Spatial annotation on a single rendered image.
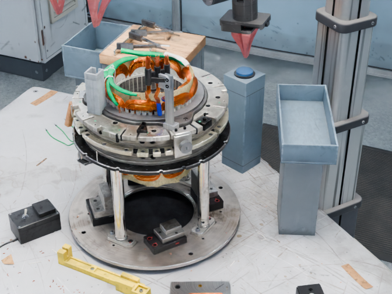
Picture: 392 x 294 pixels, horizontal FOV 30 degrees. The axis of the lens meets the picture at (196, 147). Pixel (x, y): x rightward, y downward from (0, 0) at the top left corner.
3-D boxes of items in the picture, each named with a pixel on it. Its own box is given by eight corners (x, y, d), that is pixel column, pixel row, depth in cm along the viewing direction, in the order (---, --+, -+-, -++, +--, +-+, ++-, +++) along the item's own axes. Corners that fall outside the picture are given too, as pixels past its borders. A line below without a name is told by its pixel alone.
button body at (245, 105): (242, 174, 182) (246, 83, 168) (221, 163, 186) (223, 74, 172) (260, 163, 186) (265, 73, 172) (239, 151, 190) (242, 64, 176)
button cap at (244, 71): (245, 79, 169) (245, 74, 169) (232, 73, 172) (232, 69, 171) (256, 73, 172) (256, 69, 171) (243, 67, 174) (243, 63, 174)
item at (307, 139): (324, 258, 155) (338, 146, 140) (273, 256, 156) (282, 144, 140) (314, 189, 176) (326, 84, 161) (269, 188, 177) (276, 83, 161)
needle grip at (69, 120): (67, 102, 154) (62, 124, 158) (74, 106, 154) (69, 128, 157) (71, 99, 155) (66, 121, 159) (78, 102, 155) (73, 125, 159)
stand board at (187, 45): (99, 63, 175) (98, 54, 173) (133, 32, 190) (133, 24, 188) (177, 77, 169) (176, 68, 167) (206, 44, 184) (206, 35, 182)
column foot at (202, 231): (189, 233, 159) (189, 230, 159) (205, 217, 164) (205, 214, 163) (201, 238, 158) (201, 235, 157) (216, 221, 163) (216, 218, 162)
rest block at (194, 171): (200, 200, 166) (200, 182, 163) (191, 187, 170) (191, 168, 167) (217, 196, 167) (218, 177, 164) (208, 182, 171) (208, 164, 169)
